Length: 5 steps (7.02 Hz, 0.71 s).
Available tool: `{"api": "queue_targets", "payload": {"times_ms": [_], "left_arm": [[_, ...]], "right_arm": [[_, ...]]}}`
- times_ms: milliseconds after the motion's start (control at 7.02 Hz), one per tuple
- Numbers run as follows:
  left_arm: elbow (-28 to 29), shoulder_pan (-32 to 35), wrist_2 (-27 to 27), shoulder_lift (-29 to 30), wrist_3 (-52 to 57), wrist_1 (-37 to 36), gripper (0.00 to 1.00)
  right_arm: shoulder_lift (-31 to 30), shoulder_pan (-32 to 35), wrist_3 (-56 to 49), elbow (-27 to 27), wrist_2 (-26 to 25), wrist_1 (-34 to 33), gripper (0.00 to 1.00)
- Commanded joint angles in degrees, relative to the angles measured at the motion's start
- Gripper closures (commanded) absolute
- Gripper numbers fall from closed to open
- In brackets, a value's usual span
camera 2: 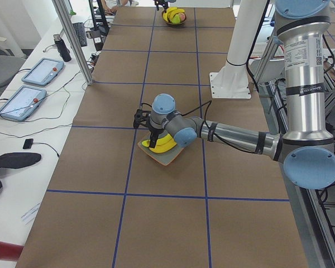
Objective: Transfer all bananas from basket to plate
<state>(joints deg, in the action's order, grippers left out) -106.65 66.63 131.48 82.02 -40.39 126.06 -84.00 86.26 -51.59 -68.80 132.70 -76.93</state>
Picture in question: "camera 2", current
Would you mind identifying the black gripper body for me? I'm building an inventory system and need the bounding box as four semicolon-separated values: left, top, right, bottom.
155;0;169;11
149;120;164;141

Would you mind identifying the yellow banana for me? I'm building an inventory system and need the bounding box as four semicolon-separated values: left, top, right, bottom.
162;7;184;23
149;140;176;154
142;134;176;147

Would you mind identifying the woven brown fruit basket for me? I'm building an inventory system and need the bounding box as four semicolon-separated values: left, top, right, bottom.
162;7;186;25

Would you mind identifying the grey square orange-rimmed plate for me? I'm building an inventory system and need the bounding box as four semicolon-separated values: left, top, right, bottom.
137;133;183;166

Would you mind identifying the lower pink apple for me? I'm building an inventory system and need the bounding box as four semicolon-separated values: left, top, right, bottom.
171;13;186;24

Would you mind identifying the person in white t-shirt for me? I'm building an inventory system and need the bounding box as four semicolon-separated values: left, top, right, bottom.
101;0;132;16

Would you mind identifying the black box with white label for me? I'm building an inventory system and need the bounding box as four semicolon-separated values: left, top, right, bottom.
85;27;106;51

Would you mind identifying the brown paper table mat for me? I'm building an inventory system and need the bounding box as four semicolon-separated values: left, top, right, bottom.
17;8;308;267

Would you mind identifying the black keyboard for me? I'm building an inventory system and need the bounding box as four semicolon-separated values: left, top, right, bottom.
72;22;87;47

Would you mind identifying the black water bottle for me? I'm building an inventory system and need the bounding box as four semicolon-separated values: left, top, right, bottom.
53;34;71;62

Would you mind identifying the far blue teach pendant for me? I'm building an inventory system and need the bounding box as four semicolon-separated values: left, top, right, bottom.
21;58;64;87

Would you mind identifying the blue teach pendant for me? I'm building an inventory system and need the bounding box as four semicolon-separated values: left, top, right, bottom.
21;58;64;87
0;85;47;122

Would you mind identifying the small black device on desk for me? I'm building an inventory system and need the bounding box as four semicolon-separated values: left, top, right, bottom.
22;138;34;150

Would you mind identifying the near blue teach pendant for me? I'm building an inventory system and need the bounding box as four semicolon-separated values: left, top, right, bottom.
0;85;47;122

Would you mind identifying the black cloth on desk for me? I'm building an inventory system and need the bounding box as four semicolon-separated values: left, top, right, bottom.
0;152;42;190

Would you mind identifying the red cylinder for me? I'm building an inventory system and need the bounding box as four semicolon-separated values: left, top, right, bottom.
0;241;24;261

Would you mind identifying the aluminium frame post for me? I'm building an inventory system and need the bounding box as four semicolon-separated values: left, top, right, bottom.
52;0;93;85

